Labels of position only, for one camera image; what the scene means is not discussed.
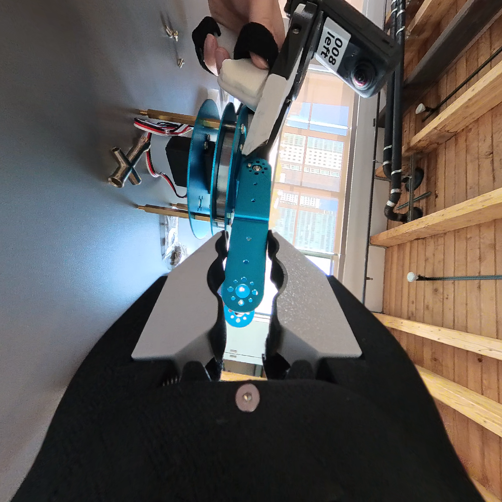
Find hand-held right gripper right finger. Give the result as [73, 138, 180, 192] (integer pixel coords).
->
[264, 231, 362, 380]

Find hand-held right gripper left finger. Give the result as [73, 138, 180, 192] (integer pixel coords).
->
[131, 231, 229, 381]

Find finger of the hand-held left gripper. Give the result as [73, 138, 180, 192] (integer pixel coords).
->
[240, 74, 294, 156]

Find blue toy robot arm base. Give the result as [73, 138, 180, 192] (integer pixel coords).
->
[133, 99, 274, 329]

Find person's left hand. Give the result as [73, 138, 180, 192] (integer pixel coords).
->
[202, 0, 286, 76]

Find cluster of small screw bags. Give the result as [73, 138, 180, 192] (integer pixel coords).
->
[159, 216, 188, 272]

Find large glass window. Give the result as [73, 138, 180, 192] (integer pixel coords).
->
[271, 71, 355, 257]

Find black ceiling pipe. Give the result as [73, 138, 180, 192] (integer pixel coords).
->
[376, 0, 432, 224]

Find metal cross socket wrench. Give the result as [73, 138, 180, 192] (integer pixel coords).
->
[108, 131, 151, 187]

